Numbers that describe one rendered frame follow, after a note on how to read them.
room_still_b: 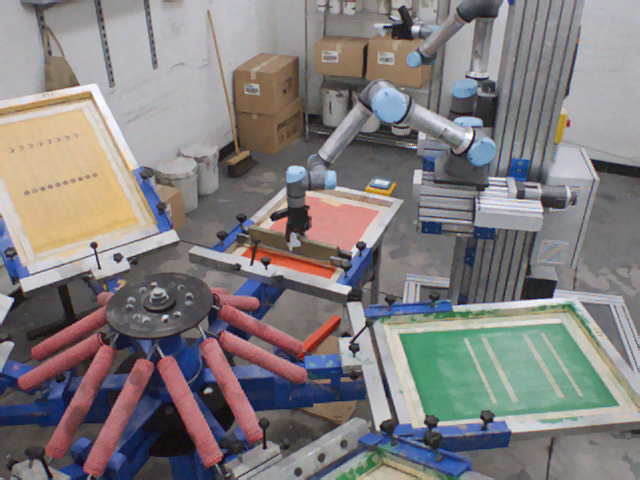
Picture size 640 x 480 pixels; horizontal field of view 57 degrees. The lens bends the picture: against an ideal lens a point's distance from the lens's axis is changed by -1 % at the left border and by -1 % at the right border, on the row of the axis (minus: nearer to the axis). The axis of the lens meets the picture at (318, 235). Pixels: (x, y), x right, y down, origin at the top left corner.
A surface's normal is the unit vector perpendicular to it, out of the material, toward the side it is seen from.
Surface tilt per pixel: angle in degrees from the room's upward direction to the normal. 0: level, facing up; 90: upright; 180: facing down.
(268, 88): 90
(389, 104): 86
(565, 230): 90
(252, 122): 90
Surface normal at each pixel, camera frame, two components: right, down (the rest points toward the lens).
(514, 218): -0.18, 0.51
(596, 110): -0.41, 0.47
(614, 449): 0.00, -0.85
